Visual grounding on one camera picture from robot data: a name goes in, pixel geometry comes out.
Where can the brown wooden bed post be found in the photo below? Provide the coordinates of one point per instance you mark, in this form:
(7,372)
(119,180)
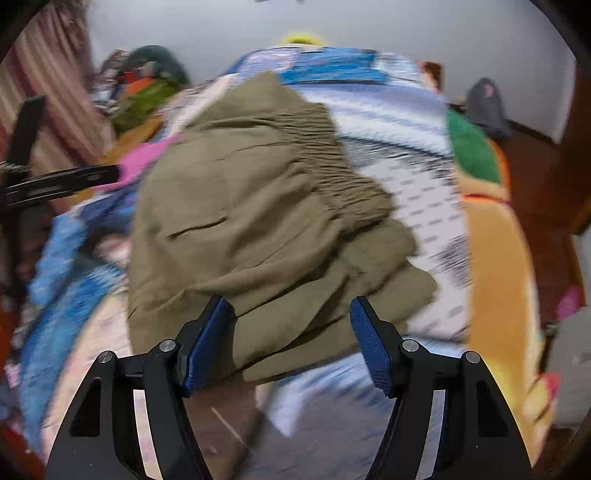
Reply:
(432,74)

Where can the blue patchwork blanket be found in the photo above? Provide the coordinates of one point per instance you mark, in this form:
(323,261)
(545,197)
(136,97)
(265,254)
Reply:
(406,198)

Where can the pink cloth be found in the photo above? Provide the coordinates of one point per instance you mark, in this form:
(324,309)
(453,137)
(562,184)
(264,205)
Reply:
(138,161)

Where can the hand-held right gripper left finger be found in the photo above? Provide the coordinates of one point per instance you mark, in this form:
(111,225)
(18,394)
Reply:
(207,341)

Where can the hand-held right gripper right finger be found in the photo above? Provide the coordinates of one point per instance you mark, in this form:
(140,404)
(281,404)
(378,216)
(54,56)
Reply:
(374,346)

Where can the orange green cartoon blanket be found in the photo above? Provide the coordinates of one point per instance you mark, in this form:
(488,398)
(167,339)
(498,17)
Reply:
(498,277)

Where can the yellow curved cushion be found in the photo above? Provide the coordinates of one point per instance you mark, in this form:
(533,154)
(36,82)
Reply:
(300,39)

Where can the green patterned bag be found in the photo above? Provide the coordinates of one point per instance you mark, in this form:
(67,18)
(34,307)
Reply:
(143,104)

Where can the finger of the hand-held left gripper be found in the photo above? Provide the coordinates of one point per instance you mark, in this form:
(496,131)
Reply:
(27,129)
(69,179)

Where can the grey backpack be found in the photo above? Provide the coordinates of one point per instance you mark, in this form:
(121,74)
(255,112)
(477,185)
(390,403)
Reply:
(487,110)

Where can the khaki pants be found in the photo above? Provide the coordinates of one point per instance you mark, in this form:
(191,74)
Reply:
(258,207)

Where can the striped brown curtain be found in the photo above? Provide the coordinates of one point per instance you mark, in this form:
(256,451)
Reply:
(46,69)

